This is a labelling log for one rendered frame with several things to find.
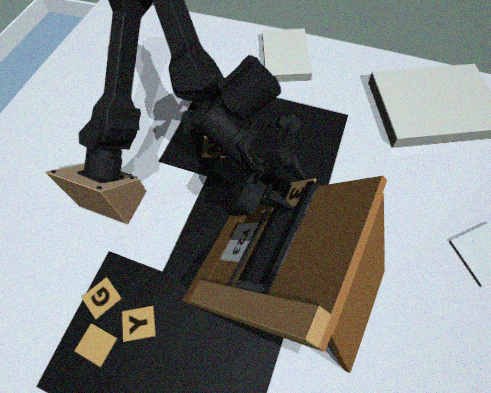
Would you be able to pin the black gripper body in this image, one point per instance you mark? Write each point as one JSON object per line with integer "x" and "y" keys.
{"x": 243, "y": 199}

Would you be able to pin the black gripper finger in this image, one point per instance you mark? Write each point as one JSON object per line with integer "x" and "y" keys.
{"x": 295, "y": 169}
{"x": 271, "y": 197}

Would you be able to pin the white paper ticket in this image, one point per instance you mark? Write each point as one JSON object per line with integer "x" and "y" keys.
{"x": 239, "y": 242}

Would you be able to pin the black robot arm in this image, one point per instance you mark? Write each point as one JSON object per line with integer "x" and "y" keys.
{"x": 194, "y": 77}

